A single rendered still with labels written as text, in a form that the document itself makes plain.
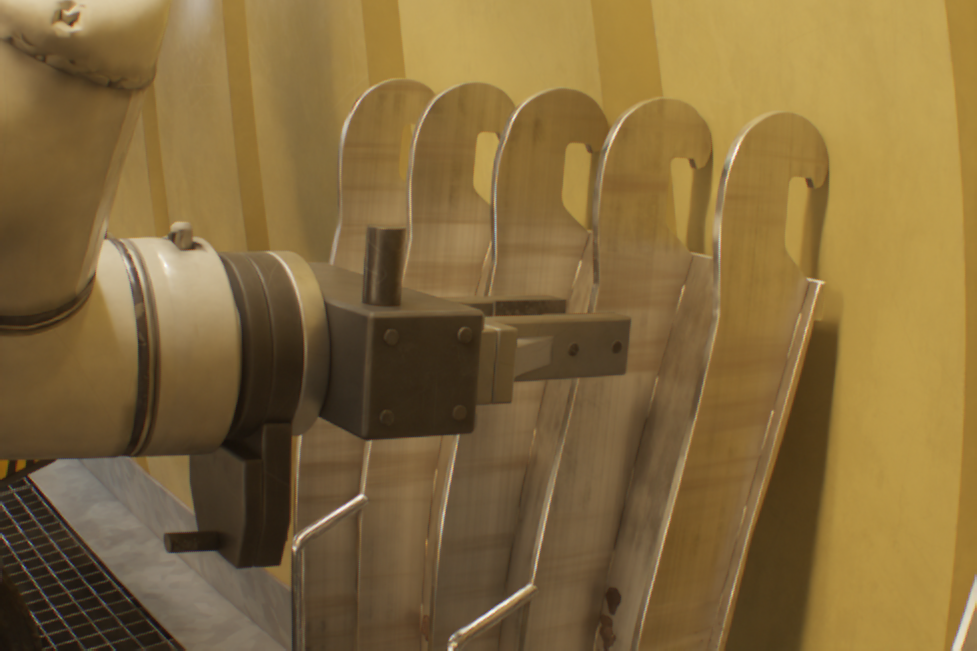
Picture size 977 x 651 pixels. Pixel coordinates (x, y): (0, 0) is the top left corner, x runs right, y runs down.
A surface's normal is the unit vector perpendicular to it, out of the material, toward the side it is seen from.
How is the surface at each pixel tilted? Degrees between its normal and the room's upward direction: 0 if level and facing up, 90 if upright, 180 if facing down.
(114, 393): 105
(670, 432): 66
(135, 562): 0
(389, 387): 90
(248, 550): 112
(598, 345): 90
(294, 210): 90
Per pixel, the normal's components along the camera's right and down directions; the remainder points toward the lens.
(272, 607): -0.81, 0.24
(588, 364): 0.57, 0.16
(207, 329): 0.56, -0.18
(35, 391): 0.58, 0.63
